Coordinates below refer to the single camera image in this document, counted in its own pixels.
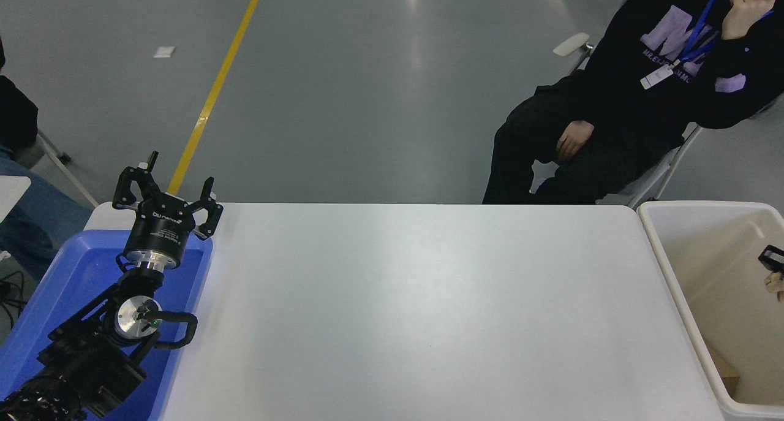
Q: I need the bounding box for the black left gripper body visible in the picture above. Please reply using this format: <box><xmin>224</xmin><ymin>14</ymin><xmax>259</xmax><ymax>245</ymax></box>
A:
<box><xmin>123</xmin><ymin>193</ymin><xmax>197</xmax><ymax>265</ymax></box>

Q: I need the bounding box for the person's right hand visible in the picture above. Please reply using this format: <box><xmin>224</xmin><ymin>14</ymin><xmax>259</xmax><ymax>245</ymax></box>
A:
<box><xmin>556</xmin><ymin>121</ymin><xmax>595</xmax><ymax>164</ymax></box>

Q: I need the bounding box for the person's left hand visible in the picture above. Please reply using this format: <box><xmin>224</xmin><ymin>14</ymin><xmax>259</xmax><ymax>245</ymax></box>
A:
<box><xmin>722</xmin><ymin>0</ymin><xmax>774</xmax><ymax>40</ymax></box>

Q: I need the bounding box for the large pale plastic bin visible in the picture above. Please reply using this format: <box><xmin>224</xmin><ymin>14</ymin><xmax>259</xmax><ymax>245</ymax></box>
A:
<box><xmin>637</xmin><ymin>200</ymin><xmax>784</xmax><ymax>420</ymax></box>

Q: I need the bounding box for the grey metal chair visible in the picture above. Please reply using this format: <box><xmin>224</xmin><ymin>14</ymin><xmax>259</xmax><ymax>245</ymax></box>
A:
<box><xmin>15</xmin><ymin>130</ymin><xmax>99</xmax><ymax>208</ymax></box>

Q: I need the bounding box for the blue plastic tray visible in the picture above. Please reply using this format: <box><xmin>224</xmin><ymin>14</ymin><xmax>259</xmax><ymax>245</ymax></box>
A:
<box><xmin>0</xmin><ymin>228</ymin><xmax>214</xmax><ymax>421</ymax></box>

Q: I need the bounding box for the person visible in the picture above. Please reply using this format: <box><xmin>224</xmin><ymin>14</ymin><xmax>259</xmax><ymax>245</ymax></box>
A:
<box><xmin>482</xmin><ymin>0</ymin><xmax>784</xmax><ymax>204</ymax></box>
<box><xmin>0</xmin><ymin>38</ymin><xmax>92</xmax><ymax>281</ymax></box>

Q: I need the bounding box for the small white table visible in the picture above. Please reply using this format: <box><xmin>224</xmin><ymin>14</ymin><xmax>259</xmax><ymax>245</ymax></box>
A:
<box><xmin>0</xmin><ymin>176</ymin><xmax>31</xmax><ymax>222</ymax></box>

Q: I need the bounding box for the black floor cable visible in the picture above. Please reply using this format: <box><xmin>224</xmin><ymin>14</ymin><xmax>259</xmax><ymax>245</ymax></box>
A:
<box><xmin>0</xmin><ymin>268</ymin><xmax>26</xmax><ymax>330</ymax></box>

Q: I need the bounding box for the blue lanyard with white badge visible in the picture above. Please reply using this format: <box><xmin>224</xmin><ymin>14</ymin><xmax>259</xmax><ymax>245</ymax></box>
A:
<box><xmin>639</xmin><ymin>0</ymin><xmax>774</xmax><ymax>91</ymax></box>

